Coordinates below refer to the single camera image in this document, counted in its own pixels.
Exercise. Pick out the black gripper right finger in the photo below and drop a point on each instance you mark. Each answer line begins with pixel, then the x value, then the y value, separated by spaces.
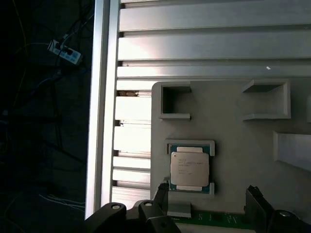
pixel 262 218

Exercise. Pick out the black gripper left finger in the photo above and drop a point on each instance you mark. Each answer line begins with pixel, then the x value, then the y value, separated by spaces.
pixel 155 218

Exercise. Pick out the silver CPU chip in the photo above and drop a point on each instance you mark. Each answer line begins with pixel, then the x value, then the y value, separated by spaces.
pixel 189 167

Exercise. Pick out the green RAM stick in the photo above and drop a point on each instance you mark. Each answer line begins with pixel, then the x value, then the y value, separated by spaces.
pixel 218 218

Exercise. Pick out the grey parts rack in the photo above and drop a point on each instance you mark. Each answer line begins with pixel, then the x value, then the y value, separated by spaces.
pixel 226 145

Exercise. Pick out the white power strip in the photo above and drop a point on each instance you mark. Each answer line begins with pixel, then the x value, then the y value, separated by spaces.
pixel 64 52

